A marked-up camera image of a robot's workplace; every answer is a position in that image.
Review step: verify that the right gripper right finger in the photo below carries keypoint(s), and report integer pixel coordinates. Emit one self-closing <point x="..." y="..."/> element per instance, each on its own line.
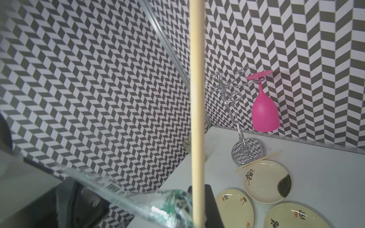
<point x="213" y="218"/>

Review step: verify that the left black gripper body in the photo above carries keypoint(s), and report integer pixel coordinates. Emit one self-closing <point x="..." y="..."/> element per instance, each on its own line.
<point x="68" y="205"/>

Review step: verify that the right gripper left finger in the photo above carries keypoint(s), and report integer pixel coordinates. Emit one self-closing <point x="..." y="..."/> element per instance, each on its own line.
<point x="190" y="194"/>

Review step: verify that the chopsticks panda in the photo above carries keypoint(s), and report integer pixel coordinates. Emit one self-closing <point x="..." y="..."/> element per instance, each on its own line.
<point x="197" y="82"/>
<point x="240" y="169"/>

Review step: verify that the cream plate front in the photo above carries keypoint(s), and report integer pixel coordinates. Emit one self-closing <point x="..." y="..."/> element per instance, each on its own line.
<point x="235" y="208"/>

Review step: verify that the green transparent plastic cup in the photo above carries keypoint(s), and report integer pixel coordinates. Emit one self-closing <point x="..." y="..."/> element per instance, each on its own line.
<point x="187" y="145"/>

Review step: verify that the cream plate with black spot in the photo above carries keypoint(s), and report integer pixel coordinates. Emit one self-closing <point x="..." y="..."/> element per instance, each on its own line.
<point x="267" y="182"/>

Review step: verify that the metal glass holder stand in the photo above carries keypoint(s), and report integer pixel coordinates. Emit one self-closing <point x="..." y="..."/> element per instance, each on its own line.
<point x="246" y="150"/>

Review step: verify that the cream plate right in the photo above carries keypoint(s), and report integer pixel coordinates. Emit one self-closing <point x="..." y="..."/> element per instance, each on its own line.
<point x="291" y="215"/>

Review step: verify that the pink plastic wine glass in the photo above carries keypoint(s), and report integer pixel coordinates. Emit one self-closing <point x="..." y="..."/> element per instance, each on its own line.
<point x="265" y="115"/>

